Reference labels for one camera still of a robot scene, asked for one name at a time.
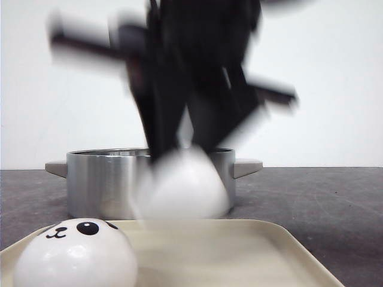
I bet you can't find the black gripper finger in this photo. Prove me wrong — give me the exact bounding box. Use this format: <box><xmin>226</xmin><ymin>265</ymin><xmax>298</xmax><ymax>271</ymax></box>
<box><xmin>189</xmin><ymin>67</ymin><xmax>261</xmax><ymax>151</ymax></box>
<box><xmin>128</xmin><ymin>59</ymin><xmax>190</xmax><ymax>163</ymax></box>

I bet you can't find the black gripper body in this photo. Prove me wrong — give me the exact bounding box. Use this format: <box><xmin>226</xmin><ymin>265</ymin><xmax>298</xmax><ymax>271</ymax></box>
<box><xmin>49</xmin><ymin>0</ymin><xmax>299</xmax><ymax>111</ymax></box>

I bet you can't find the panda bun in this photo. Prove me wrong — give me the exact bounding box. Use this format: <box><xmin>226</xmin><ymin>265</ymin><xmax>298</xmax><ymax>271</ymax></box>
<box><xmin>13</xmin><ymin>218</ymin><xmax>138</xmax><ymax>286</ymax></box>
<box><xmin>129</xmin><ymin>146</ymin><xmax>230</xmax><ymax>220</ymax></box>

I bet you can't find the stainless steel pot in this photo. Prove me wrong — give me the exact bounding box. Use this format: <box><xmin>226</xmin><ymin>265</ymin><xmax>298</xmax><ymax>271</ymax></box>
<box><xmin>45</xmin><ymin>148</ymin><xmax>263</xmax><ymax>220</ymax></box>

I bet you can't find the cream plastic tray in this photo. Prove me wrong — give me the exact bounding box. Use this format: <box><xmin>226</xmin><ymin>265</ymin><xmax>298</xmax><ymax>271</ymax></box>
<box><xmin>1</xmin><ymin>219</ymin><xmax>341</xmax><ymax>286</ymax></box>

